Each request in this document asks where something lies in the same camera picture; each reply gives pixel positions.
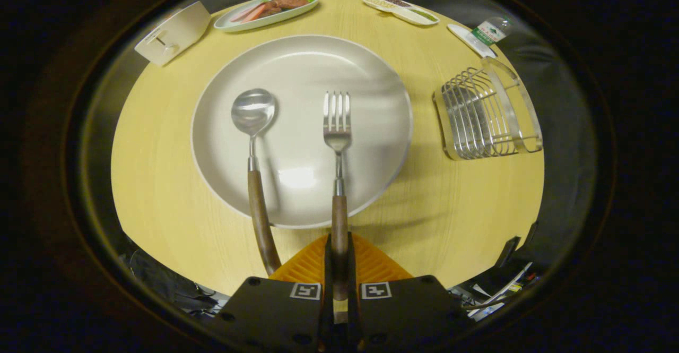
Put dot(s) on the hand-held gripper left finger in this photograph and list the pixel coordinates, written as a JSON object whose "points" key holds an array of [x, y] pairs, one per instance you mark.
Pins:
{"points": [[328, 268]]}

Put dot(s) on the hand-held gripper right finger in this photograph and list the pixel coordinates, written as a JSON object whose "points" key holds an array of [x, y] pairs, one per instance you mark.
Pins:
{"points": [[352, 268]]}

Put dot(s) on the pile of papers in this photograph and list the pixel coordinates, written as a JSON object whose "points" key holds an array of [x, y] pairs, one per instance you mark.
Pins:
{"points": [[498, 294]]}

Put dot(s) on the large round white plate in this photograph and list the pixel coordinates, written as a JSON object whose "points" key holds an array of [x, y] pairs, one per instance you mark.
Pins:
{"points": [[302, 71]]}

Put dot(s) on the oval pale green plate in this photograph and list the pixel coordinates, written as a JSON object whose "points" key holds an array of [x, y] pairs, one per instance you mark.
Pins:
{"points": [[276, 18]]}

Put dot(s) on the small white coaster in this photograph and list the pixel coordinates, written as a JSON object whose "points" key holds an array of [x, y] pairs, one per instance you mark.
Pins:
{"points": [[467, 39]]}

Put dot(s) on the white divided bean tray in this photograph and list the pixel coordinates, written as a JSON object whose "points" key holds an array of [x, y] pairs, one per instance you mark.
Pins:
{"points": [[403, 13]]}

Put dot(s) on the pink ham slices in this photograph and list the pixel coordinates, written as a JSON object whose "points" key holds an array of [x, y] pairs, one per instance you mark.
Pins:
{"points": [[250, 12]]}

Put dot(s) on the brown meat piece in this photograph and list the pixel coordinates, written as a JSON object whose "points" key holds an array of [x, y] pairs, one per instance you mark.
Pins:
{"points": [[286, 1]]}

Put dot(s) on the clear green-label water bottle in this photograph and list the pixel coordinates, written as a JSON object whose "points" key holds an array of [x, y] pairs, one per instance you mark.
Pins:
{"points": [[488, 33]]}

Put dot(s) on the white toaster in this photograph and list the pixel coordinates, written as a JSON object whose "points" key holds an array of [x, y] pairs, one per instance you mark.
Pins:
{"points": [[175, 32]]}

